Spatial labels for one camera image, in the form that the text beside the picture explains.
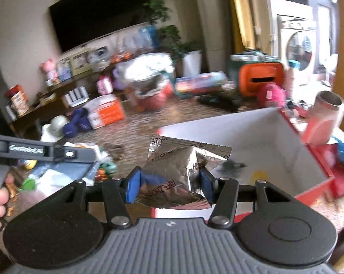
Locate silver foil snack bag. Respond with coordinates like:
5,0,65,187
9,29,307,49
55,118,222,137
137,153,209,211
137,134,232,210

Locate orange snack box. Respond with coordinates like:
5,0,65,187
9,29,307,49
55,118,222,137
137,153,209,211
5,84,29,116

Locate white helmet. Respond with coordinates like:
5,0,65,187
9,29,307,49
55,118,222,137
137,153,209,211
40,115,68,142

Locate orange white carton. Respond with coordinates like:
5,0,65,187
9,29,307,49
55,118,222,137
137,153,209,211
84,94,125,129

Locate dark blue dumbbell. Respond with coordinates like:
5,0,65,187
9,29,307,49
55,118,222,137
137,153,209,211
62,108,93,138

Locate black remote control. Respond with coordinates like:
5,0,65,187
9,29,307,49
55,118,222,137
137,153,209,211
197,93,241,113

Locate pink toy figure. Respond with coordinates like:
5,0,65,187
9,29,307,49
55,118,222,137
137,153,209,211
40,58,60,87

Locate clear plastic storage case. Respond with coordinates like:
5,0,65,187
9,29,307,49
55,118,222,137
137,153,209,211
175,71,228,95

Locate wooden tv cabinet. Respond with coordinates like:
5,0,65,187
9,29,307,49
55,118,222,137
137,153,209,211
9,56,150,132

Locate pink fluffy ball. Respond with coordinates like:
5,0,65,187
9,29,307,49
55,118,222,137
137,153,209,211
257,83,286,108

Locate white plastic bag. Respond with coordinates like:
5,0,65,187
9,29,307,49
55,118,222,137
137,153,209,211
115,53,175,87

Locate framed photo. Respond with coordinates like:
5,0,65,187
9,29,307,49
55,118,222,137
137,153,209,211
70,50,91,76

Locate orange green tissue box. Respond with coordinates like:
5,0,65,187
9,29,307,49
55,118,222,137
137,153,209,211
227,50,284,97

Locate white plant pot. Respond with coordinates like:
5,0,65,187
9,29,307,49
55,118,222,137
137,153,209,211
183,50,202,77

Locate white milk bottle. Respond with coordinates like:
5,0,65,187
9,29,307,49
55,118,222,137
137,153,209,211
286,60,301,100

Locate pink steel tumbler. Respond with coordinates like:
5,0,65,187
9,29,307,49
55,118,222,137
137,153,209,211
302,90,344,145

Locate washing machine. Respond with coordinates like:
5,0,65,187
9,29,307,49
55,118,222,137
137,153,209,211
271,0,316,84

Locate green potted plant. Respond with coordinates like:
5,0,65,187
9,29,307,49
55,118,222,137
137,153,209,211
145,0,202,62

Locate black wall television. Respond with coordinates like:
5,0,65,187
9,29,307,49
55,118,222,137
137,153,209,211
49,0,147,52

